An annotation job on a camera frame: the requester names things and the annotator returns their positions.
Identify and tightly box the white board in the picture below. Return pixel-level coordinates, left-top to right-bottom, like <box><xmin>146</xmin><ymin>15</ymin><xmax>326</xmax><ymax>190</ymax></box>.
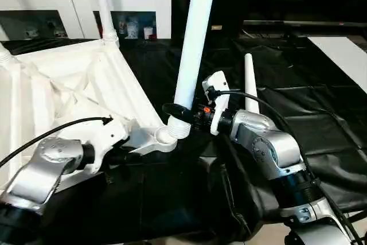
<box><xmin>308</xmin><ymin>36</ymin><xmax>367</xmax><ymax>94</ymax></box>

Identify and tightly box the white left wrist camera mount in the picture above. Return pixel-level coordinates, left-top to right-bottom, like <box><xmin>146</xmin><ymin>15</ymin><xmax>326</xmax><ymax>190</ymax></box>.
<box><xmin>85</xmin><ymin>117</ymin><xmax>130</xmax><ymax>172</ymax></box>

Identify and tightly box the white plastic table leg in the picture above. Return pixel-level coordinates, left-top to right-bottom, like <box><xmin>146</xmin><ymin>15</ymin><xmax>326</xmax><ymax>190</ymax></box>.
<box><xmin>0</xmin><ymin>41</ymin><xmax>13</xmax><ymax>65</ymax></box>
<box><xmin>166</xmin><ymin>0</ymin><xmax>220</xmax><ymax>139</ymax></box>
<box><xmin>244</xmin><ymin>53</ymin><xmax>261</xmax><ymax>115</ymax></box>
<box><xmin>91</xmin><ymin>0</ymin><xmax>120</xmax><ymax>48</ymax></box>

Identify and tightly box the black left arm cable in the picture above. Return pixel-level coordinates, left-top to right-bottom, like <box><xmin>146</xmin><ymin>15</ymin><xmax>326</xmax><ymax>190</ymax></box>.
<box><xmin>0</xmin><ymin>116</ymin><xmax>114</xmax><ymax>168</ymax></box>

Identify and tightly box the white plastic table top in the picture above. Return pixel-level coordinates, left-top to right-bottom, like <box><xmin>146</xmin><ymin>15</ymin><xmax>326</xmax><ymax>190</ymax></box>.
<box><xmin>0</xmin><ymin>40</ymin><xmax>179</xmax><ymax>200</ymax></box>

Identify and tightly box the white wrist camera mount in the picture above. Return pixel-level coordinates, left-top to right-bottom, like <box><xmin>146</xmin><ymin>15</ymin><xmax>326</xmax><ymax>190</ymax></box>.
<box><xmin>85</xmin><ymin>117</ymin><xmax>130</xmax><ymax>172</ymax></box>
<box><xmin>202</xmin><ymin>71</ymin><xmax>231</xmax><ymax>137</ymax></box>

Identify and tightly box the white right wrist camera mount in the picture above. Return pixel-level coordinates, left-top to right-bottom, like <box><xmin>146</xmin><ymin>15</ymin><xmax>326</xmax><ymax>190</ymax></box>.
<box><xmin>202</xmin><ymin>71</ymin><xmax>231</xmax><ymax>137</ymax></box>

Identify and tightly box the black plastic mat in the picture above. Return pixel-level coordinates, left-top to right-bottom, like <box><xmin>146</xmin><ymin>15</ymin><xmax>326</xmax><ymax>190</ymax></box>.
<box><xmin>0</xmin><ymin>30</ymin><xmax>367</xmax><ymax>243</ymax></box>

